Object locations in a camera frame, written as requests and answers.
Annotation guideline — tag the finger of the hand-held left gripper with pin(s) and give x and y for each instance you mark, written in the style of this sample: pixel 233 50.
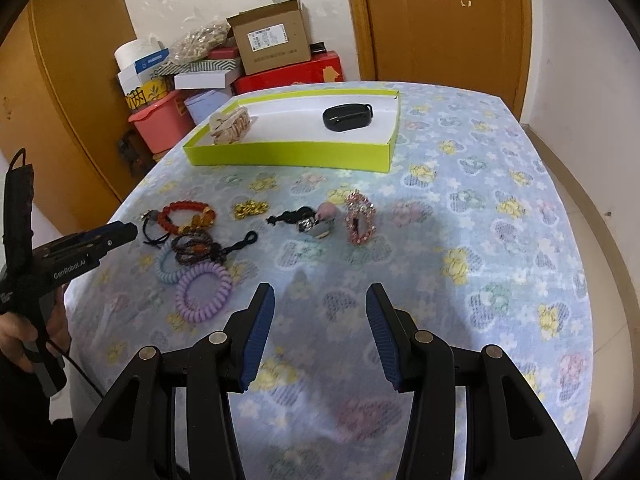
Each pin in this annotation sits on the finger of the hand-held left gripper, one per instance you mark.
pixel 122 236
pixel 112 229

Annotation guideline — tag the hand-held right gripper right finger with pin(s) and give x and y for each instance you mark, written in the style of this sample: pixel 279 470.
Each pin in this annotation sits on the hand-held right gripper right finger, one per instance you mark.
pixel 382 340

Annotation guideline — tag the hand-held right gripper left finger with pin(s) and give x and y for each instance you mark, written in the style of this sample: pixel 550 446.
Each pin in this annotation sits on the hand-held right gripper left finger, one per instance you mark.
pixel 257 340

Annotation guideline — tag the black bow hair clip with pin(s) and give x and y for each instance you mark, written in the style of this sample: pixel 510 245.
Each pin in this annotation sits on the black bow hair clip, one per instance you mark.
pixel 287 217

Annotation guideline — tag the pink grey plush hair clip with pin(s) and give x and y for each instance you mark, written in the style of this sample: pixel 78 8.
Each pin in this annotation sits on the pink grey plush hair clip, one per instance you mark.
pixel 321 227

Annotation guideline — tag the pink rhinestone hair claw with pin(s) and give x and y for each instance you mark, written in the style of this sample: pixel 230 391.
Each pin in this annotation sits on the pink rhinestone hair claw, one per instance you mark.
pixel 352 202

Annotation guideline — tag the yellow-green cardboard box tray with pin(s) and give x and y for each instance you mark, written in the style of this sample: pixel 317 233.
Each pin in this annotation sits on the yellow-green cardboard box tray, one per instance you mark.
pixel 290 155

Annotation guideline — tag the person's left forearm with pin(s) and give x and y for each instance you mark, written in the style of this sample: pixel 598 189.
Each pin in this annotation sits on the person's left forearm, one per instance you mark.
pixel 25 420

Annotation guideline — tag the person's left hand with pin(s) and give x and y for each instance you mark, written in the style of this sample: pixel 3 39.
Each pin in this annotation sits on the person's left hand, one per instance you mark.
pixel 15 332

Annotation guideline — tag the pink plastic bin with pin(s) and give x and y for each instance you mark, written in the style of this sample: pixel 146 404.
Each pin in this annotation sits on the pink plastic bin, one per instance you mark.
pixel 160 127

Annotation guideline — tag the yellow patterned bucket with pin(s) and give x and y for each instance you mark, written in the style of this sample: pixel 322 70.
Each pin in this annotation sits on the yellow patterned bucket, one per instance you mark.
pixel 145 92

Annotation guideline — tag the floral blue tablecloth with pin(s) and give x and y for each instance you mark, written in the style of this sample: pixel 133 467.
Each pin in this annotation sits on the floral blue tablecloth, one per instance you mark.
pixel 450 210

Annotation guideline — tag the wooden wardrobe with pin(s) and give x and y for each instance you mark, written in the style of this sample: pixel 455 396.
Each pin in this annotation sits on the wooden wardrobe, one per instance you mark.
pixel 65 85

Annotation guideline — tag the lavender plastic container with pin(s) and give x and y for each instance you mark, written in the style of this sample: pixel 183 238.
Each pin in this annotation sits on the lavender plastic container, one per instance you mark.
pixel 205 107

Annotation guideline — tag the beige hair claw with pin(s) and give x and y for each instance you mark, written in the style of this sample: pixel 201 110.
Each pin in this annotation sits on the beige hair claw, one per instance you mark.
pixel 232 127

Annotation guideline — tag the white box with blue label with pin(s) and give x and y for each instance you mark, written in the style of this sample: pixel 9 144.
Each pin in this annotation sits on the white box with blue label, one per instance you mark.
pixel 150 62

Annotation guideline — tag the flat white box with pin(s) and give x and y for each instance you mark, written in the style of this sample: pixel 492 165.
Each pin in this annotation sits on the flat white box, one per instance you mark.
pixel 200 81

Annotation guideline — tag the white paper roll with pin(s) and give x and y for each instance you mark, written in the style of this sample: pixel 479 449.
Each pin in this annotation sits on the white paper roll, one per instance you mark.
pixel 132 52

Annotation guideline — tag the green white striped box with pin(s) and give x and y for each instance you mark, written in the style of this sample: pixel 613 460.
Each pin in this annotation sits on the green white striped box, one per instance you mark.
pixel 210 65

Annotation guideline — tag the clear bag of beads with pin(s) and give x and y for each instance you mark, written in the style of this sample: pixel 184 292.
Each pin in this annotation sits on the clear bag of beads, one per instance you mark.
pixel 200 42

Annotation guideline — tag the small dark red box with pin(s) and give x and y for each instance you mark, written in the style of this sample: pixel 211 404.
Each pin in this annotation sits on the small dark red box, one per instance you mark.
pixel 222 53

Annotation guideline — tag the black oval hair clip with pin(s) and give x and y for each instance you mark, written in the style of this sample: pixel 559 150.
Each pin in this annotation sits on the black oval hair clip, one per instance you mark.
pixel 342 117

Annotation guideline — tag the large red gift box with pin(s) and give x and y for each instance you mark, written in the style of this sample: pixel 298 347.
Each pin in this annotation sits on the large red gift box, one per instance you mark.
pixel 295 77

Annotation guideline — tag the open brown cardboard box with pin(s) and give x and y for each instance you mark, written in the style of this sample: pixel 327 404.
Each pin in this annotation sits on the open brown cardboard box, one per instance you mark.
pixel 272 40

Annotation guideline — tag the small black device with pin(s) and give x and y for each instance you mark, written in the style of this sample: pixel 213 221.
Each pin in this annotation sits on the small black device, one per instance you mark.
pixel 318 49

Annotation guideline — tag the wooden door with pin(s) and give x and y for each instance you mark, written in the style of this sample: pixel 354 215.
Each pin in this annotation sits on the wooden door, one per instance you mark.
pixel 440 25

